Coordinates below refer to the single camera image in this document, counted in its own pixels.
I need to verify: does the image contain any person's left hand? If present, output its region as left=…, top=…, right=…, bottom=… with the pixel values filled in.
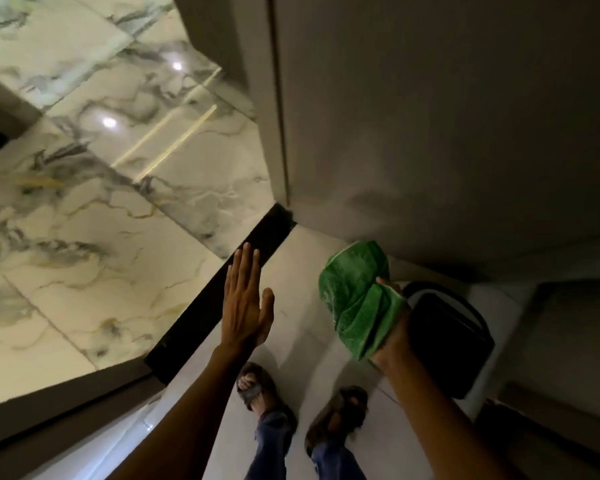
left=220, top=242, right=276, bottom=354

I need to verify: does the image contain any person's right hand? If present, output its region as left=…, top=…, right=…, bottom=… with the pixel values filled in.
left=370, top=277, right=414, bottom=376

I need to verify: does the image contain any green microfibre cloth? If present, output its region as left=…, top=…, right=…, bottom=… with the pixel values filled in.
left=318, top=240, right=411, bottom=363

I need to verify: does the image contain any person's right forearm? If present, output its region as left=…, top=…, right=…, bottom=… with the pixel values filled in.
left=380, top=356, right=527, bottom=480

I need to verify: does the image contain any person's left forearm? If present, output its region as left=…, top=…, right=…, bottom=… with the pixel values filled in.
left=107, top=344, right=255, bottom=480

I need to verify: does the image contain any black threshold strip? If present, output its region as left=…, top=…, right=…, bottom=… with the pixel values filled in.
left=144, top=203, right=297, bottom=386

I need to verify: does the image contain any dark sandal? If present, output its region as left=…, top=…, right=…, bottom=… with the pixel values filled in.
left=304, top=386, right=370, bottom=458
left=235, top=362, right=299, bottom=438

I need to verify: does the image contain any black waste bin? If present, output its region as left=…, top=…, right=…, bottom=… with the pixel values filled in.
left=402, top=281, right=496, bottom=401

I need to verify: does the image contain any person's left leg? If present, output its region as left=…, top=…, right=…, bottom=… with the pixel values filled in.
left=244, top=411, right=296, bottom=480

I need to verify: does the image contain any person's leg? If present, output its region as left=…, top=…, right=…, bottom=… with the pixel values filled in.
left=244, top=411, right=296, bottom=480
left=311, top=440, right=368, bottom=480

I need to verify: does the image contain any person's right leg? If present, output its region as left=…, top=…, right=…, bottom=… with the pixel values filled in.
left=311, top=440, right=368, bottom=480

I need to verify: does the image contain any grey door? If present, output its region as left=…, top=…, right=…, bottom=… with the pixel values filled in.
left=269, top=0, right=600, bottom=283

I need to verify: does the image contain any grey door frame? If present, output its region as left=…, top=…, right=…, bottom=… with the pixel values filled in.
left=172, top=0, right=289, bottom=206

